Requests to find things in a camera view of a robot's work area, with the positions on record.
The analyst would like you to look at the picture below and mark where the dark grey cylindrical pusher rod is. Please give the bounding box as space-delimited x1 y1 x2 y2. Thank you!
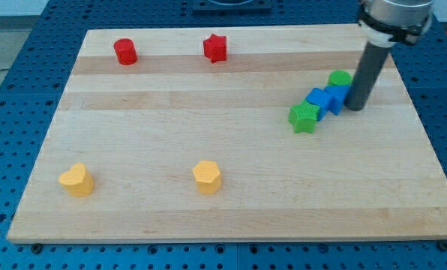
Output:
344 42 391 111

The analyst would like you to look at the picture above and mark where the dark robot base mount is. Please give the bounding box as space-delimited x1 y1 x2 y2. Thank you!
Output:
189 0 272 14

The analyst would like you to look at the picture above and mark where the red star block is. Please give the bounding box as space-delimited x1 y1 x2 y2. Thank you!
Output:
203 34 227 63

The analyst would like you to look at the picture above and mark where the blue pentagon block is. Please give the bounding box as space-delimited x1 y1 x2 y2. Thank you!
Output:
324 85 350 116

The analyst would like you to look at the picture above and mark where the yellow heart block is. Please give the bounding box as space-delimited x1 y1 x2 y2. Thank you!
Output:
58 163 95 197

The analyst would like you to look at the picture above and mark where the yellow hexagon block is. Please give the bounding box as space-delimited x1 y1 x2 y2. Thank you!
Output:
192 160 222 195

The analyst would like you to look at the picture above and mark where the blue cube block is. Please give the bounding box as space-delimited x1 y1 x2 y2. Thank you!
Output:
305 88 332 122

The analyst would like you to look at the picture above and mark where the wooden board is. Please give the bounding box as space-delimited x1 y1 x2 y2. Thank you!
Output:
7 24 447 244

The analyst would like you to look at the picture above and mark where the green cylinder block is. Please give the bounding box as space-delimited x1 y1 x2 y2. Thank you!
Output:
327 70 353 86

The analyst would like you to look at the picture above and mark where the green star block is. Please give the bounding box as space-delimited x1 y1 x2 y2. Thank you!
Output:
288 100 320 134

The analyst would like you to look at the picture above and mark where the red cylinder block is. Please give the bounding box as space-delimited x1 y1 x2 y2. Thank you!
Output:
113 38 138 65

